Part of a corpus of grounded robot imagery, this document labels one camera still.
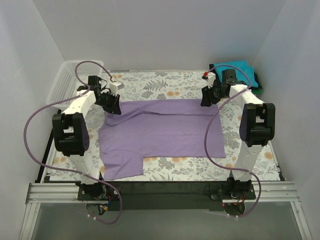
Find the purple t shirt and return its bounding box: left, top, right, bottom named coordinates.
left=98, top=99, right=226, bottom=180

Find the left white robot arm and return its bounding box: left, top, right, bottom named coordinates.
left=52, top=75, right=123, bottom=200

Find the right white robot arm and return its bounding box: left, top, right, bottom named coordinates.
left=200, top=68, right=276, bottom=200

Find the floral table cloth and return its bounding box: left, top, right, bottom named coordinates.
left=48, top=70, right=279, bottom=182

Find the black folded t shirt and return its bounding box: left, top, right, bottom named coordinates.
left=209, top=60, right=262, bottom=89

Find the teal folded t shirt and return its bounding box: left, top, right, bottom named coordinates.
left=213, top=60, right=259, bottom=89

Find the green folded t shirt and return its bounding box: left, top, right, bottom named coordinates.
left=251, top=88, right=262, bottom=95

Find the white plastic basket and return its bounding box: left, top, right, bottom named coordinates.
left=46, top=60, right=103, bottom=105

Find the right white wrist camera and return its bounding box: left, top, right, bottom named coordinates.
left=202, top=71, right=216, bottom=88

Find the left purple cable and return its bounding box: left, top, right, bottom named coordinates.
left=23, top=60, right=123, bottom=225

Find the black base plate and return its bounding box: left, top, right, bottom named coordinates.
left=76, top=180, right=258, bottom=211

